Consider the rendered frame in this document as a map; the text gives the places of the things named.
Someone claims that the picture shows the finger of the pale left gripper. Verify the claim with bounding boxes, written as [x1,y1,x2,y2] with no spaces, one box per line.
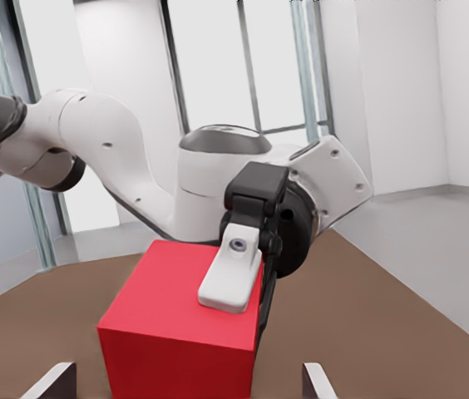
[197,223,264,314]
[253,256,278,359]

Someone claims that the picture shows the red wooden cube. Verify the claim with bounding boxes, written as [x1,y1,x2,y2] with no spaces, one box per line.
[96,239,266,399]

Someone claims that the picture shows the pale right gripper right finger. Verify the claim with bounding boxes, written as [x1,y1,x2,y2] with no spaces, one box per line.
[302,362,338,399]

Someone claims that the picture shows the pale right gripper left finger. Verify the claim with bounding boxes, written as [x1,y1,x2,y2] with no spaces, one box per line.
[20,362,78,399]

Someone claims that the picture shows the silver frame post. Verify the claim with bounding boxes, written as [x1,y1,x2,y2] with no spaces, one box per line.
[0,0,57,269]
[290,0,335,145]

